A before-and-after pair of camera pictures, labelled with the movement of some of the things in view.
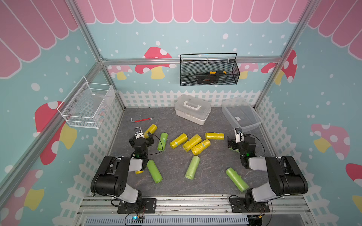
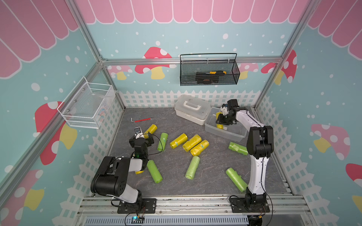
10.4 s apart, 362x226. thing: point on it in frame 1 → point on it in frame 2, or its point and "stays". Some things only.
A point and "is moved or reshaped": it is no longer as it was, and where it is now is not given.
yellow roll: [188, 144] stays
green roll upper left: [161, 145] stays
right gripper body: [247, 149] → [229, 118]
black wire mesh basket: [206, 72] stays
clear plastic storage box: [240, 113] is moved or reshaped
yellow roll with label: [178, 141] stays
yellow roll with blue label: [201, 147] stays
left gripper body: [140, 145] stays
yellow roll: [214, 136] → [219, 126]
